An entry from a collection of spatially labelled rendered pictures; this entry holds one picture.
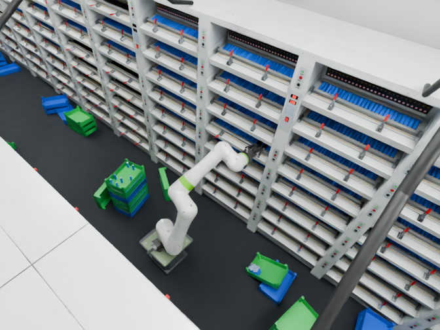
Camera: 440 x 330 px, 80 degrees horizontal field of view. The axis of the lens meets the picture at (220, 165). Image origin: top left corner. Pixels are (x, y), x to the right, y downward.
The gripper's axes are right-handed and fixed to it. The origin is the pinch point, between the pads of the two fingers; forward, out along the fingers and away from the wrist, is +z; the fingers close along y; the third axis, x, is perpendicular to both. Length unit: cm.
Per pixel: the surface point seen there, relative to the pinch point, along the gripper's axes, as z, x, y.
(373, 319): 6, 93, -135
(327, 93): -9, -56, -30
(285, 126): -11.8, -28.8, -14.9
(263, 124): -1.0, -17.6, 3.4
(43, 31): -1, 7, 310
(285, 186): 5.3, 24.9, -28.3
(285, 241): 14, 85, -49
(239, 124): -6.6, -11.6, 18.8
